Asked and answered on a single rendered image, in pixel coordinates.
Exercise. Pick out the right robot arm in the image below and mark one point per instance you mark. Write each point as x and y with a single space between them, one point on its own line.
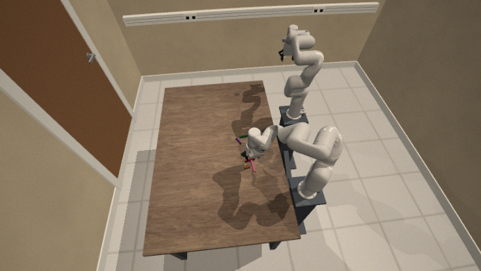
297 86

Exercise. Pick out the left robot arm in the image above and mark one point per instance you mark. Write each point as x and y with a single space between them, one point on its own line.
326 148

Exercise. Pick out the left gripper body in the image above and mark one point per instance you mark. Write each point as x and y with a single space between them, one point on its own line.
247 149

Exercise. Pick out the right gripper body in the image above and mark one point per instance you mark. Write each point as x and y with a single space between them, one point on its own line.
287 50

